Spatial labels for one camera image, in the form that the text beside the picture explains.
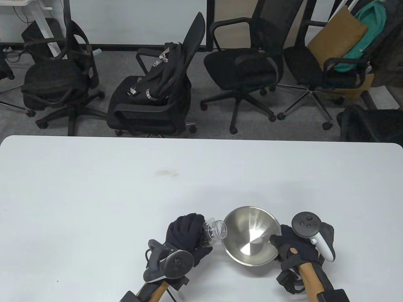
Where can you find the cardboard box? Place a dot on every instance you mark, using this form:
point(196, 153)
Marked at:
point(366, 83)

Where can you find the teal bag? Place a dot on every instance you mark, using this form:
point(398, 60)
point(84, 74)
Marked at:
point(371, 19)

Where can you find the black high back office chair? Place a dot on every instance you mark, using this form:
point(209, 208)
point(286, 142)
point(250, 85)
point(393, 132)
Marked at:
point(239, 69)

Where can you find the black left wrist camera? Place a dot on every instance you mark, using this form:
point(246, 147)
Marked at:
point(128, 297)

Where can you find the white metal rack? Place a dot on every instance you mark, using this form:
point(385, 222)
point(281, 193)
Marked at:
point(352, 3)

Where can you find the black framed white partition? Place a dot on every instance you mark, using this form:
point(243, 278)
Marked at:
point(132, 22)

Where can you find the steel mixing bowl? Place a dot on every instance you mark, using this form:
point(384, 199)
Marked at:
point(252, 239)

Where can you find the black mesh office chair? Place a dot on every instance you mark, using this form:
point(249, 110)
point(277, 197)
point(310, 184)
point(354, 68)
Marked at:
point(53, 78)

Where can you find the black solid back office chair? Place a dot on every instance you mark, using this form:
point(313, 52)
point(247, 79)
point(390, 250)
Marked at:
point(148, 116)

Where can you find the person's right forearm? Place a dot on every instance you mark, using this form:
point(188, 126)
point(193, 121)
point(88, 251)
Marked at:
point(308, 283)

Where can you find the black backpack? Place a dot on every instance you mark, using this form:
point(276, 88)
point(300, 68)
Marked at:
point(163, 78)

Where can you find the person's right hand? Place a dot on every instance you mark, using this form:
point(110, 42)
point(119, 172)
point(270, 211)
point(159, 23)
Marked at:
point(296, 251)

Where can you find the brown cushion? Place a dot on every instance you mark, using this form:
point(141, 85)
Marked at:
point(337, 34)

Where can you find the white desk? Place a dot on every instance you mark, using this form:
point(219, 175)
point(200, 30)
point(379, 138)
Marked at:
point(38, 19)

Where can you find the black hand controller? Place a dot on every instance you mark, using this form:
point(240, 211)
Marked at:
point(176, 264)
point(305, 225)

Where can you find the person's left hand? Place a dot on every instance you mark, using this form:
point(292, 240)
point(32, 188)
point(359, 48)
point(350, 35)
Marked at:
point(184, 232)

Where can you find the white flat panel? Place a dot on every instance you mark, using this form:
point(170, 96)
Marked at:
point(382, 97)

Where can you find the clear square coffee jar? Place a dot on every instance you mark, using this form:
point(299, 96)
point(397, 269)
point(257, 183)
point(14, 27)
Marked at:
point(217, 231)

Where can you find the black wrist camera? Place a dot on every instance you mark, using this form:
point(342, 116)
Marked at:
point(333, 295)
point(128, 297)

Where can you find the black chrome base office chair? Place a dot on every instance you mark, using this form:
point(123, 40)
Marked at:
point(305, 66)

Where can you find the black computer tower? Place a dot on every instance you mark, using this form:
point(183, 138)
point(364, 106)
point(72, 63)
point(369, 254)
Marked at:
point(31, 31)

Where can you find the person's left forearm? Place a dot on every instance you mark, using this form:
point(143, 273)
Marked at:
point(157, 291)

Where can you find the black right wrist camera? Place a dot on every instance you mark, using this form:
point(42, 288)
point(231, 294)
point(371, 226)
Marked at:
point(333, 295)

